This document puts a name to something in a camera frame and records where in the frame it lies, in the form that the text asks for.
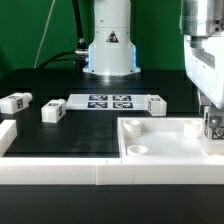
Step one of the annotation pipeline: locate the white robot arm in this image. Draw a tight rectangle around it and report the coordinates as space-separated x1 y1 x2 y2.
83 0 224 140

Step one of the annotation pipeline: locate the white square tabletop part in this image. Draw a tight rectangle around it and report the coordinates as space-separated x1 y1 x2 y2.
117 117 224 157

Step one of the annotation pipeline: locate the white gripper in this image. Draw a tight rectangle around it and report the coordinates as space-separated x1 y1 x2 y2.
184 35 224 136

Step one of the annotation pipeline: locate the thin grey cable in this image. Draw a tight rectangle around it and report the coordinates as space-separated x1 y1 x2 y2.
33 0 57 69

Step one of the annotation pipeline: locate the white U-shaped obstacle fence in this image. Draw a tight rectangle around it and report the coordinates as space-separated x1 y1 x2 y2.
0 120 224 185

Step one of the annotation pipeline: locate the black cable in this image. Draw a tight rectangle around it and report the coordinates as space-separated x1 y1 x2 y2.
36 0 90 70

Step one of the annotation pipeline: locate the marker sheet with tags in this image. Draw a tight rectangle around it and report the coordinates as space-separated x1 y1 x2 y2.
66 94 147 111

